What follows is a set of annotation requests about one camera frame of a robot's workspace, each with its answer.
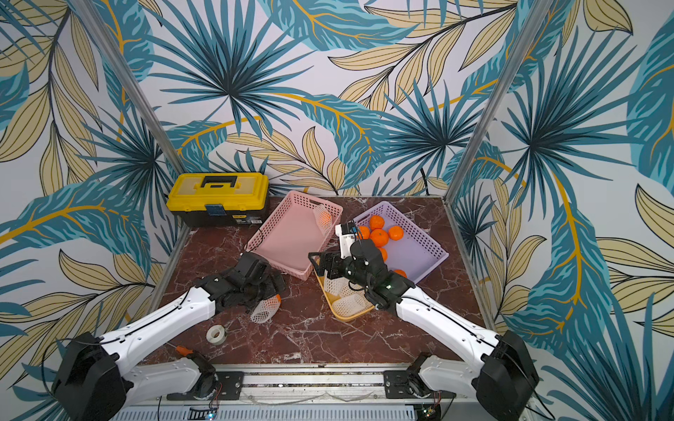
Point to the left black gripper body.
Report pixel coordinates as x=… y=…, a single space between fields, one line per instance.
x=256 y=292

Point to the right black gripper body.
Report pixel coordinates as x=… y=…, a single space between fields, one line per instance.
x=333 y=264

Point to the netted orange end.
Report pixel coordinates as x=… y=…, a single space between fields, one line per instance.
x=383 y=253

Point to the white foam net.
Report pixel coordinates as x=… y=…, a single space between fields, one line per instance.
x=350 y=306
x=337 y=287

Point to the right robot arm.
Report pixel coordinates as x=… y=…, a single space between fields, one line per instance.
x=499 y=371

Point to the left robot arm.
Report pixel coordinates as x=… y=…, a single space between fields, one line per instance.
x=99 y=376

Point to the yellow plastic tub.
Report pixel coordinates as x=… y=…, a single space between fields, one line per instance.
x=331 y=299

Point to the pink perforated basket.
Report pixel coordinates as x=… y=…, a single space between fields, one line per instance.
x=290 y=233

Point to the purple perforated basket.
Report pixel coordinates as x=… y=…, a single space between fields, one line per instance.
x=417 y=253

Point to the white tape roll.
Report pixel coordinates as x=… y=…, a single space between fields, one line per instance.
x=216 y=335

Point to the yellow black toolbox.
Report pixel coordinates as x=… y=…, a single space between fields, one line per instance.
x=220 y=199

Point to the aluminium front rail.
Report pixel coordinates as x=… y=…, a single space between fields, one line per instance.
x=309 y=392

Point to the orange handled screwdriver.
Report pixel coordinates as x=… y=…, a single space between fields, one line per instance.
x=184 y=351

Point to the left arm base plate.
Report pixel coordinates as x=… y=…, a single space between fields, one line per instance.
x=224 y=386

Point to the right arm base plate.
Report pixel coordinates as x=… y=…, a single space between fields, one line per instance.
x=400 y=384

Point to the left aluminium corner post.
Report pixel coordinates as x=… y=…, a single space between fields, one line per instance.
x=95 y=25

